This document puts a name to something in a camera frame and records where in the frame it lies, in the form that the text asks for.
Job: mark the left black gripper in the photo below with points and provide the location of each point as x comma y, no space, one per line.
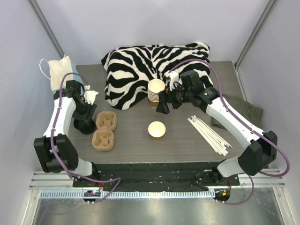
84,116

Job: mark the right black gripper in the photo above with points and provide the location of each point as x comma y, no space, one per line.
168,98

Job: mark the brown paper cup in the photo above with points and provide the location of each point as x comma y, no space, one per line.
156,130

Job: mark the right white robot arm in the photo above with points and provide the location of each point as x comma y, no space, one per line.
259,147

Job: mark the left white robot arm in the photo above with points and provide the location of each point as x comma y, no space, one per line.
73,105

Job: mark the stack of black lids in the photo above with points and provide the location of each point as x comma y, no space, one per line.
85,128

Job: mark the stack of paper cups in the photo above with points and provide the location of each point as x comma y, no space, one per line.
154,87

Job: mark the brown cardboard cup carrier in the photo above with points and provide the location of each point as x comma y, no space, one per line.
103,138

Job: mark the zebra print pillow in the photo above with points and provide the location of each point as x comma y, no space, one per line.
129,69

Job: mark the light blue paper bag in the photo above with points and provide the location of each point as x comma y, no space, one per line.
57,69

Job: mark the bundle of white wrapped straws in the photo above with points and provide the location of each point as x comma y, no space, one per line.
218,143

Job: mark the olive green cloth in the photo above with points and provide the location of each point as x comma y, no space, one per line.
250,112

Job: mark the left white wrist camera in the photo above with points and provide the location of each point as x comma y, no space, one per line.
90,95

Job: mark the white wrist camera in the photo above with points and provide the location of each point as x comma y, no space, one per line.
172,77
90,95

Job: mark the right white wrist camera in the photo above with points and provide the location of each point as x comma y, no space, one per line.
172,77

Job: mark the aluminium frame rail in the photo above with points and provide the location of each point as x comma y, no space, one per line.
47,181

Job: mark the white slotted cable duct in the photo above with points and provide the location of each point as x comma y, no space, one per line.
91,194

